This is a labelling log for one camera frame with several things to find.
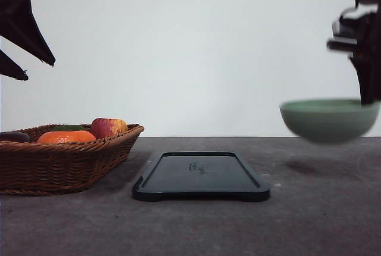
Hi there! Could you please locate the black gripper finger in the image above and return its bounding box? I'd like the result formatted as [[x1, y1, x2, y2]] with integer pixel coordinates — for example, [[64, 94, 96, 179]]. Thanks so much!
[[0, 50, 29, 81], [0, 0, 56, 67]]

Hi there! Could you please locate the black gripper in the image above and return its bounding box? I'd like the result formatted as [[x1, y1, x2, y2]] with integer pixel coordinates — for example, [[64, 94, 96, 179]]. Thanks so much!
[[327, 0, 381, 104]]

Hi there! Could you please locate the light green bowl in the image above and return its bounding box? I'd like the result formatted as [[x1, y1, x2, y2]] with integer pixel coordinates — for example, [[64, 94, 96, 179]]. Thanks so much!
[[280, 99, 380, 143]]

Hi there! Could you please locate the brown wicker basket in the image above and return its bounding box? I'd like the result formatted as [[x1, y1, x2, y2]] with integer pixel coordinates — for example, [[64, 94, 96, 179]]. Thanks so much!
[[0, 124, 145, 196]]

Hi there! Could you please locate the dark purple fruit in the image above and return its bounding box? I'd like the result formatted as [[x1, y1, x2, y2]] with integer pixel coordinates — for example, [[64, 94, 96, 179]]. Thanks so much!
[[0, 132, 30, 142]]

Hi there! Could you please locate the green avocado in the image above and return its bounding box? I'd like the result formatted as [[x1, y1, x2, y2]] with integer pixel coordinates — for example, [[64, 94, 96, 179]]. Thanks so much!
[[51, 125, 87, 131]]

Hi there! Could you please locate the orange tangerine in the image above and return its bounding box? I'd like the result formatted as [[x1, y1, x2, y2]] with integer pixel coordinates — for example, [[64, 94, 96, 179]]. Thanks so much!
[[38, 131, 97, 143]]

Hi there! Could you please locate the red yellow apple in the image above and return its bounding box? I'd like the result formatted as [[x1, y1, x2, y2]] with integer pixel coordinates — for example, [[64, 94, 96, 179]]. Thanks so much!
[[90, 118, 128, 139]]

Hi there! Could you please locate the dark blue rectangular tray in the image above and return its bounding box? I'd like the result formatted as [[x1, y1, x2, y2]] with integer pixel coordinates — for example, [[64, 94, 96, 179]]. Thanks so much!
[[132, 152, 270, 202]]

